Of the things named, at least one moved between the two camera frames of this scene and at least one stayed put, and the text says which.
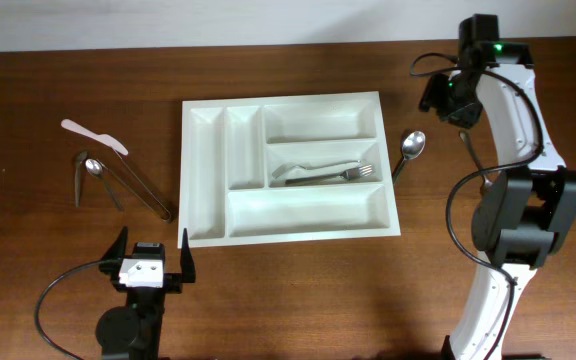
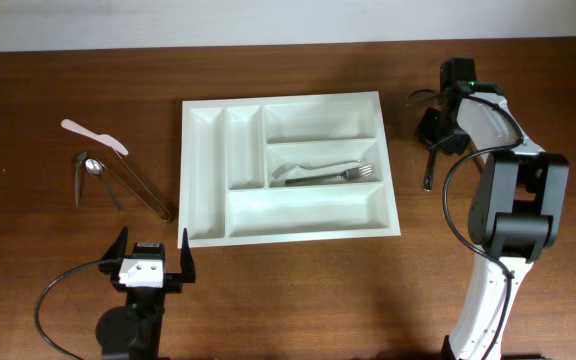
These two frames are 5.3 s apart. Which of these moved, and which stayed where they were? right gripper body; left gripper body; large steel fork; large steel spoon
Moved: right gripper body; large steel spoon
Stayed: left gripper body; large steel fork
